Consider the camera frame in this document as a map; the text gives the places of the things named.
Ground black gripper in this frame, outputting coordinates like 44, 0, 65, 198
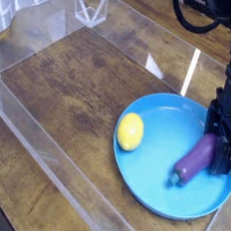
205, 67, 231, 175

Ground purple toy eggplant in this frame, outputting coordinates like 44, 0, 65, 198
168, 132, 218, 185

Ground blue round tray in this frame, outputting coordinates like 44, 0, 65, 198
114, 93, 231, 220

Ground yellow toy lemon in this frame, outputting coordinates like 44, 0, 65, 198
116, 113, 144, 151

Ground clear acrylic enclosure wall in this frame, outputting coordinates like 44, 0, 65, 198
0, 0, 231, 231

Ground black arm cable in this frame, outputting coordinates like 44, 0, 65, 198
167, 0, 225, 37

